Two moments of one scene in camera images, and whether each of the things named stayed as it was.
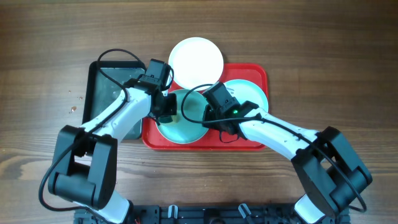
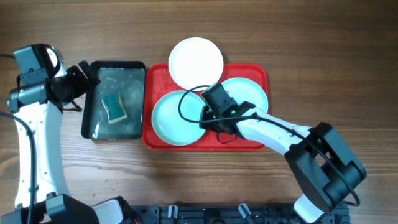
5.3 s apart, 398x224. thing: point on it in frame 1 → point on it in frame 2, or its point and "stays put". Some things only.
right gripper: [208, 114] stays put
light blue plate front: [187, 127] stays put
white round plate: [195, 61] stays put
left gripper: [171, 108] → [83, 83]
